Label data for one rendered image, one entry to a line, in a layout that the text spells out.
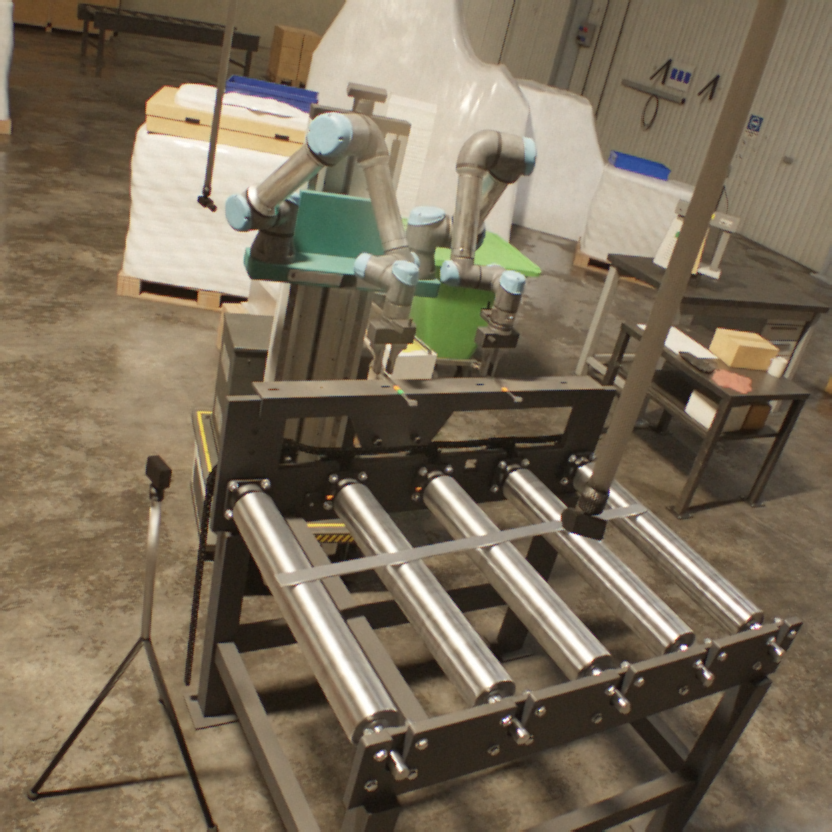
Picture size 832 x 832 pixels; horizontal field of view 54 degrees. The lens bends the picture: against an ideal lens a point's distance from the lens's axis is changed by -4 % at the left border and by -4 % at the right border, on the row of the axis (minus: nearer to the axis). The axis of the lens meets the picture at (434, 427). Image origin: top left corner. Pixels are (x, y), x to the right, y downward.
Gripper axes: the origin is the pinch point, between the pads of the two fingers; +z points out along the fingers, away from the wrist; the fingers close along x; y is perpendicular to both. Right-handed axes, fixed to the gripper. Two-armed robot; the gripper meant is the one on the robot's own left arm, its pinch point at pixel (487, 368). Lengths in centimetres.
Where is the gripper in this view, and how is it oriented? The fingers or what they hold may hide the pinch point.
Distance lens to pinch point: 264.5
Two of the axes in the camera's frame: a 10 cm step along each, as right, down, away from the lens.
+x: 8.5, -0.5, 5.2
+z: -2.3, 8.6, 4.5
